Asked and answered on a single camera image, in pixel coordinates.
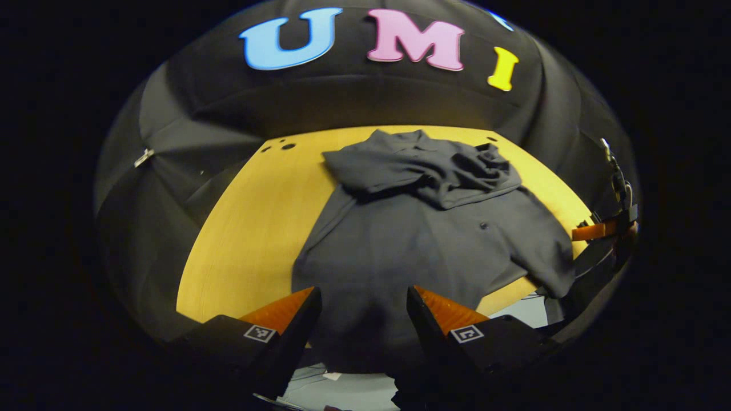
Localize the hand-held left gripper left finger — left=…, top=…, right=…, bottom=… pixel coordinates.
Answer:
left=171, top=287, right=322, bottom=400

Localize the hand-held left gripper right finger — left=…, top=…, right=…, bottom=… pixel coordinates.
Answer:
left=407, top=285, right=550, bottom=394

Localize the dark grey shirt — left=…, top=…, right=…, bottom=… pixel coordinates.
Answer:
left=291, top=128, right=576, bottom=374

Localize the black backdrop cloth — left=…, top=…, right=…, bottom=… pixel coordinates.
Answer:
left=94, top=0, right=637, bottom=343

